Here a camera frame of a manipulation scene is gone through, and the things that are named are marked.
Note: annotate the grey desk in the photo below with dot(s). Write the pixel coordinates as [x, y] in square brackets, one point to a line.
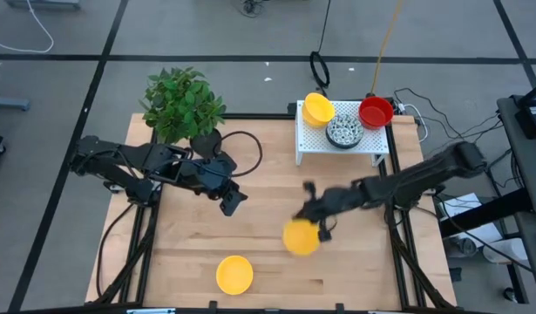
[529, 165]

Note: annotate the black desk beam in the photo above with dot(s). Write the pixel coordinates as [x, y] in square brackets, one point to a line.
[490, 211]

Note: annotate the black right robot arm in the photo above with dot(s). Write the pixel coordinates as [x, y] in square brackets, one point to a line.
[424, 174]

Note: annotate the white plastic bag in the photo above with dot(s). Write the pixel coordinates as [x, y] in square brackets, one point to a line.
[507, 250]

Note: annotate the white perforated metal shelf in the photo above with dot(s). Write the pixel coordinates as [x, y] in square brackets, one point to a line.
[311, 139]

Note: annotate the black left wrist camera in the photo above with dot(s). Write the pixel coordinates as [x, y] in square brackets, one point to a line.
[232, 200]

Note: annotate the silver metal plate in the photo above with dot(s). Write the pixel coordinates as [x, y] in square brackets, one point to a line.
[150, 311]

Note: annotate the green potted plant black pot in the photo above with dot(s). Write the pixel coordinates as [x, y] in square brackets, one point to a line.
[182, 104]

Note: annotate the black aluminium table frame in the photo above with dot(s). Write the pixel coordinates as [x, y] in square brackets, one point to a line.
[259, 116]

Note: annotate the black monitor device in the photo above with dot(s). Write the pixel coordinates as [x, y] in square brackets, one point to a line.
[533, 118]

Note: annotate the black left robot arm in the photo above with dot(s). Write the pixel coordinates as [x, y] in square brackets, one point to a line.
[132, 154]

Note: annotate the grey metal furniture base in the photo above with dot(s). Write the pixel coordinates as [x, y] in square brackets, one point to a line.
[41, 3]

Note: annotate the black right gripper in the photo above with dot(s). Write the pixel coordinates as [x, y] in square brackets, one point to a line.
[337, 200]

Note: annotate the black table edge clamp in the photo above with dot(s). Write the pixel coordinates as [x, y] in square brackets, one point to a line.
[213, 306]
[339, 308]

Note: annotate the white paper sheet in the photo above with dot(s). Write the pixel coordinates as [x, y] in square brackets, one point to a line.
[463, 202]

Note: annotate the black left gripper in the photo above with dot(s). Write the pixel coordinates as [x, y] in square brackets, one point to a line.
[211, 174]

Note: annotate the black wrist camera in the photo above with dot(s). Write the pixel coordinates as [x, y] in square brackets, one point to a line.
[232, 200]
[325, 235]

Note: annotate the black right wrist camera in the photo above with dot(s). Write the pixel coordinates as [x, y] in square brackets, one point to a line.
[325, 235]

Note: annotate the black caster wheel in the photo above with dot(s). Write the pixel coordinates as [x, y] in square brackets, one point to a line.
[510, 295]

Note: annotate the grey metal furniture foot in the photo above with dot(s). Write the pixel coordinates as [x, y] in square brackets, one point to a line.
[8, 104]

